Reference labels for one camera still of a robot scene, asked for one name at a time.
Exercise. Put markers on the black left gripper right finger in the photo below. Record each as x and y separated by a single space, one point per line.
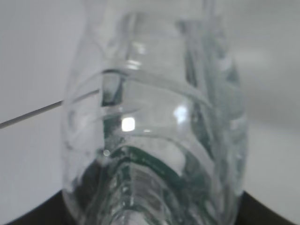
253 212

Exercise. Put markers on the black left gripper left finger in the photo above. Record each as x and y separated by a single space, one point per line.
51 212

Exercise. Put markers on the clear green-label water bottle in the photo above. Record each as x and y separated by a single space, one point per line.
154 130

